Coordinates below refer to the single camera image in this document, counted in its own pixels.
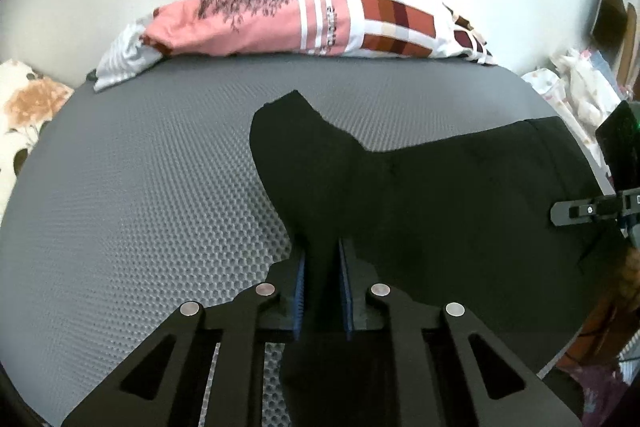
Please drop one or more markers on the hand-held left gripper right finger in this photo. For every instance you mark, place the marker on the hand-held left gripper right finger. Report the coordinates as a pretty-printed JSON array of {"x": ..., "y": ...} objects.
[{"x": 345, "y": 297}]

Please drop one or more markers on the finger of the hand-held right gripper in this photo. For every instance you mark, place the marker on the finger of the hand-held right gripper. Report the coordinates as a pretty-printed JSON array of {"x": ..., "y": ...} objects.
[{"x": 585, "y": 209}]

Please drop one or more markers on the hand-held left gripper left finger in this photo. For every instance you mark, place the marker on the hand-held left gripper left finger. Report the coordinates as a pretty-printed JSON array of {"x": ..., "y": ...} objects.
[{"x": 300, "y": 297}]

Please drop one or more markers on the black pants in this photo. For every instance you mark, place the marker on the black pants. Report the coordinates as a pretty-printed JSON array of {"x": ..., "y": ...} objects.
[{"x": 450, "y": 217}]

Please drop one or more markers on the white floral cloth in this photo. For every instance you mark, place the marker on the white floral cloth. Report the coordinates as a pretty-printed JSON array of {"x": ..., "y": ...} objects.
[{"x": 575, "y": 92}]

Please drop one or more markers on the wooden furniture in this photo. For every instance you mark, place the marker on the wooden furniture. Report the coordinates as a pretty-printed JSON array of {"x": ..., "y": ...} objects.
[{"x": 612, "y": 17}]

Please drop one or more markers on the grey mesh bed mat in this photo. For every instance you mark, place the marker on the grey mesh bed mat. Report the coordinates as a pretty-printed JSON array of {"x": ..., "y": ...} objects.
[{"x": 150, "y": 182}]

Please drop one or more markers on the pink patterned blanket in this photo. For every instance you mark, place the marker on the pink patterned blanket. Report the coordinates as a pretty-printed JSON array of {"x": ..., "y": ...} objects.
[{"x": 250, "y": 22}]

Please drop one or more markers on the floral pillow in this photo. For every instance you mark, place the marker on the floral pillow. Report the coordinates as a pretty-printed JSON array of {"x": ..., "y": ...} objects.
[{"x": 30, "y": 107}]

